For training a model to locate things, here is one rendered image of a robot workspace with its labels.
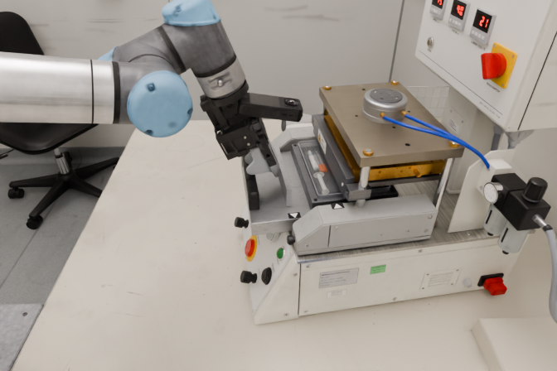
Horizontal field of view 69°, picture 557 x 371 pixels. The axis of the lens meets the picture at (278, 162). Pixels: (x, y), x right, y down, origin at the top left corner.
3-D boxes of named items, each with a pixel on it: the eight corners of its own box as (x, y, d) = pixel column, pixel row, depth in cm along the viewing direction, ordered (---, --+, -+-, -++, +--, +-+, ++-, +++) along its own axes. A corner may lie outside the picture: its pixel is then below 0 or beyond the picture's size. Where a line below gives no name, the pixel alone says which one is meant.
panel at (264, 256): (240, 215, 105) (269, 159, 96) (254, 316, 81) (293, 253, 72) (233, 214, 104) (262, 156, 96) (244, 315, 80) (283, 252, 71)
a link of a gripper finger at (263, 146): (265, 157, 77) (248, 122, 72) (273, 154, 77) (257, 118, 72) (268, 172, 74) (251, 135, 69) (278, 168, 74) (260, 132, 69)
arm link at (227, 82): (234, 48, 68) (239, 66, 61) (245, 71, 71) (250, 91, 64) (194, 65, 69) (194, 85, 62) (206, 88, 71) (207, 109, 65)
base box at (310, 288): (428, 190, 114) (443, 139, 104) (512, 303, 84) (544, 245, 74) (239, 211, 107) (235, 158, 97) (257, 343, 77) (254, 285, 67)
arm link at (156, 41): (94, 75, 52) (171, 36, 53) (90, 51, 61) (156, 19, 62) (128, 123, 57) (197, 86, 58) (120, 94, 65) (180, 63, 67)
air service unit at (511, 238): (482, 210, 74) (509, 142, 65) (536, 273, 62) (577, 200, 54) (456, 214, 73) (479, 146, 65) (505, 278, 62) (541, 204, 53)
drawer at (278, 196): (365, 156, 96) (370, 128, 91) (404, 220, 78) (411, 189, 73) (241, 169, 92) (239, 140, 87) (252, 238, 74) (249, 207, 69)
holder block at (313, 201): (361, 146, 92) (362, 137, 91) (396, 203, 76) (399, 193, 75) (291, 153, 90) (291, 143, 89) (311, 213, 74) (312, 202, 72)
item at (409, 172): (395, 124, 91) (403, 85, 85) (444, 185, 73) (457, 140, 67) (322, 131, 88) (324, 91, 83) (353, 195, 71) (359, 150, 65)
